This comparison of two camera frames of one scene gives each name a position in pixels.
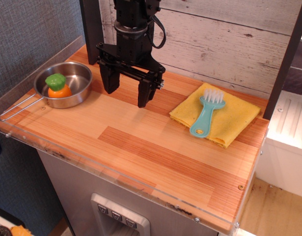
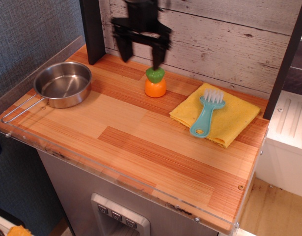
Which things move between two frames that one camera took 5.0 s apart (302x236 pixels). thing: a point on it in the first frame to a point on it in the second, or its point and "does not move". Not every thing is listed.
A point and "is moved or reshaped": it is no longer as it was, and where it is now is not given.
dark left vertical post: [93, 28] does not move
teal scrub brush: [212, 99] does not move
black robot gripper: [131, 57] to [142, 25]
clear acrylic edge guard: [131, 185] does not move
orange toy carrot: [58, 88] is moved or reshaped
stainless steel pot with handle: [78, 76] does not move
